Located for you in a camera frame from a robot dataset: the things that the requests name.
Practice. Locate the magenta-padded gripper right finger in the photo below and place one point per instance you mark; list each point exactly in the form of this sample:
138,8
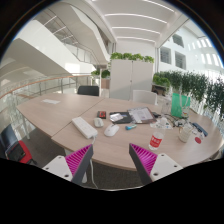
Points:
146,159

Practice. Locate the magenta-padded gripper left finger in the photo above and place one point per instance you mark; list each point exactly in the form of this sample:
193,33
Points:
77,160

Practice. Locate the clear red-labelled water bottle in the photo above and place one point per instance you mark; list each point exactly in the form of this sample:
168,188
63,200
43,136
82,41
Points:
156,140

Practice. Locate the colourful sticker sheet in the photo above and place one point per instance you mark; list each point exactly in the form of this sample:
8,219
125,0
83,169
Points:
156,125

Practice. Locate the blue-green tube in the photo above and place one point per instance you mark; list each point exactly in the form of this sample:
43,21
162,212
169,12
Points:
130,127

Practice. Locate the small grey computer mouse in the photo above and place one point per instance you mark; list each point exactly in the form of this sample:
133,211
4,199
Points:
98,122

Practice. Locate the white grid-pattern mug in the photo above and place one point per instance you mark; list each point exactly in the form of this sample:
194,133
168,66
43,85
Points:
184,135

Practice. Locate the black folder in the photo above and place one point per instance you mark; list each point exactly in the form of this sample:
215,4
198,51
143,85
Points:
126,119

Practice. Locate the brown clipboard with paper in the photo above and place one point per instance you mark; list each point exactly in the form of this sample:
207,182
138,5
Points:
141,114

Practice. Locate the black power adapter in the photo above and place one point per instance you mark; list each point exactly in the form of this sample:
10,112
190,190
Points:
156,115

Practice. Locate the white computer mouse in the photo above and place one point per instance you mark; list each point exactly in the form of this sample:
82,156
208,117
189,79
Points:
111,130

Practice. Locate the small red-black case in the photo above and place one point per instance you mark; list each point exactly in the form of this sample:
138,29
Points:
101,114

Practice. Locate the white card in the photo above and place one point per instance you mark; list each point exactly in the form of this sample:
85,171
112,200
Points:
116,117

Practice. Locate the clear plastic jug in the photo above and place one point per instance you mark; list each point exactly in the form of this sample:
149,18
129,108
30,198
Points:
166,106

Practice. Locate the red and black chair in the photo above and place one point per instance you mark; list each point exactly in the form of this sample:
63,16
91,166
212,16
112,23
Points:
18,151

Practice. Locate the white chair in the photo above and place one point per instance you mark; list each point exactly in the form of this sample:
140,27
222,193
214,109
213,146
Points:
144,97

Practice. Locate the green tote bag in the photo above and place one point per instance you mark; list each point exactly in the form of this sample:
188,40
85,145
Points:
178,105

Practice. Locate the white cabinet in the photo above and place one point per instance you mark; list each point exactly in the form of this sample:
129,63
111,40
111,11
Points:
130,80

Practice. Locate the green plant hedge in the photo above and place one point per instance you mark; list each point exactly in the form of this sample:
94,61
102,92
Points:
193,86

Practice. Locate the glass railing with wooden handrail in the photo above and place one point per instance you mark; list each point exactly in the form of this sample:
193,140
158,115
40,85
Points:
40,81

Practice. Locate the small potted plants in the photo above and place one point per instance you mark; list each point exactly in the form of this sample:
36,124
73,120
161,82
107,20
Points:
105,73

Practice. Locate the green plants atop cabinet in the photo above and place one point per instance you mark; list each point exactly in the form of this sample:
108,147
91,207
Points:
131,56

